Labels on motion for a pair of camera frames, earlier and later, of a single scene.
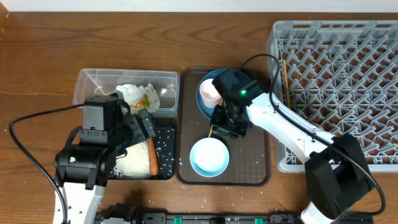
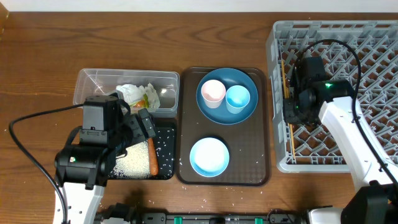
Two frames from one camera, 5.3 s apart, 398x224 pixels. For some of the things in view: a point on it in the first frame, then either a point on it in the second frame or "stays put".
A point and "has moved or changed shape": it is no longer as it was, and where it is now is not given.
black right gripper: x=216 y=122 to x=289 y=114
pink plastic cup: x=210 y=94 stays put
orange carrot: x=153 y=162 stays put
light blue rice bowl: x=209 y=157 stays put
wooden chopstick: x=211 y=127 has moved or changed shape
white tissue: x=132 y=93 stays put
